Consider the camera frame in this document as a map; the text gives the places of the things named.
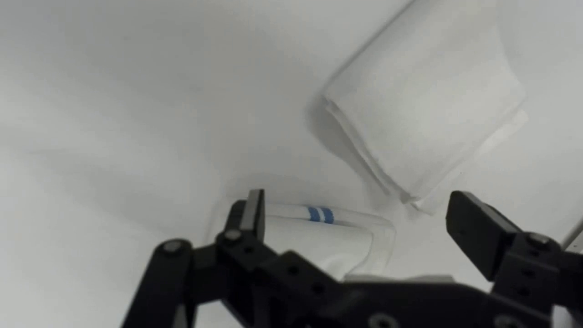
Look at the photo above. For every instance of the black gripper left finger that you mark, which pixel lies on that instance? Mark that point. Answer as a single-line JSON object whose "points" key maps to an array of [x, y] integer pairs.
{"points": [[253, 212]]}

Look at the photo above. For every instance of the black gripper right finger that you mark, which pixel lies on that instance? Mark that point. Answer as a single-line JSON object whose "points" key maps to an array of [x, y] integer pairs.
{"points": [[479, 230]]}

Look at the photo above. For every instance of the white towel with blue stripe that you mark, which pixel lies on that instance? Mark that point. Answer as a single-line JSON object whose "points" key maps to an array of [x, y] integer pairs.
{"points": [[327, 243]]}

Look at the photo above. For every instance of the white towel with red stripe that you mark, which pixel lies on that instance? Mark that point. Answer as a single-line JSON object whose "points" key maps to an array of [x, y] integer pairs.
{"points": [[424, 103]]}

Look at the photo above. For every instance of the white rectangular tray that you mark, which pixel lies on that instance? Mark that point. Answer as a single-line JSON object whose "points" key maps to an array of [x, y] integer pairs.
{"points": [[575, 234]]}

